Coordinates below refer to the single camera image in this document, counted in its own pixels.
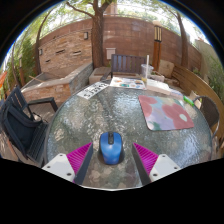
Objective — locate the stone raised bed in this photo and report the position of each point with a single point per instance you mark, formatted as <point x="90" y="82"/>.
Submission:
<point x="56" y="88"/>

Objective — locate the thin curved tree trunk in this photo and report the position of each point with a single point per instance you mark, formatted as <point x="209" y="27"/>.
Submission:
<point x="37" y="50"/>

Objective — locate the white wall utility box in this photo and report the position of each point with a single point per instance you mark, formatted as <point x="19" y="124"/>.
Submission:
<point x="110" y="53"/>

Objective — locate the white concrete planter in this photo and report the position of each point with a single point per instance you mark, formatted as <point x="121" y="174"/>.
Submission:
<point x="159" y="77"/>

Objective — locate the curved wooden bench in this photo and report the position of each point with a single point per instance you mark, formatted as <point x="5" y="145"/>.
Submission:
<point x="196" y="86"/>

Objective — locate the dark slatted wooden chair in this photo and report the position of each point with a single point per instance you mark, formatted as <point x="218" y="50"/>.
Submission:
<point x="126" y="63"/>

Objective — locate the floral print mouse pad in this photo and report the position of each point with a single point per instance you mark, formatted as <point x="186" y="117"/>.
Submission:
<point x="165" y="113"/>

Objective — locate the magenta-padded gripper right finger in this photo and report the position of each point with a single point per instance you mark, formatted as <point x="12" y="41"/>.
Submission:
<point x="161" y="165"/>

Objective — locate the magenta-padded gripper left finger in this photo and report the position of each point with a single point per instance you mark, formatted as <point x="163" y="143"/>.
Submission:
<point x="61" y="165"/>

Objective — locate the clear plastic cup with straw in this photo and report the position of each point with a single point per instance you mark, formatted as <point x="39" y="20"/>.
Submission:
<point x="146" y="71"/>

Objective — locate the black folding chair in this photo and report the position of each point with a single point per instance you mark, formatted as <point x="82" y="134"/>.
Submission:
<point x="18" y="126"/>

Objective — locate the wooden lamp post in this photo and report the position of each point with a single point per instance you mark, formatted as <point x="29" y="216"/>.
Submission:
<point x="157" y="46"/>

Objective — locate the dark wicker chair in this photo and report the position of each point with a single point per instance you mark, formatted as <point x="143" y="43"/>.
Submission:
<point x="209" y="111"/>

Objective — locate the white license plate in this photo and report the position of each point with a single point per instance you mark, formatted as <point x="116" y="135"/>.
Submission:
<point x="92" y="90"/>

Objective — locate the blue and black computer mouse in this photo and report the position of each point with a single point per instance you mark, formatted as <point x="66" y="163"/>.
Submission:
<point x="111" y="148"/>

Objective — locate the black wall light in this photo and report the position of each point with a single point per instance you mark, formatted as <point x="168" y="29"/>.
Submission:
<point x="86" y="35"/>
<point x="40" y="51"/>

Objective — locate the colourful picture sheet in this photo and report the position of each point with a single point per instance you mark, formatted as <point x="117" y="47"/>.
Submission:
<point x="128" y="83"/>

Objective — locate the small blue white booklet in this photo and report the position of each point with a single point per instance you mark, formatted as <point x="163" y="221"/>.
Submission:
<point x="176" y="93"/>

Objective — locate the slim leaning tree trunk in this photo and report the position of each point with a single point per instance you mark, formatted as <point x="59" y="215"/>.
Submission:
<point x="183" y="43"/>

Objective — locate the beige stone slab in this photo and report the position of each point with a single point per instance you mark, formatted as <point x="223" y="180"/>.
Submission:
<point x="166" y="68"/>

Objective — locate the forked tree trunk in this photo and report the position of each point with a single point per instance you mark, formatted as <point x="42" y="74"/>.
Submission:
<point x="97" y="40"/>

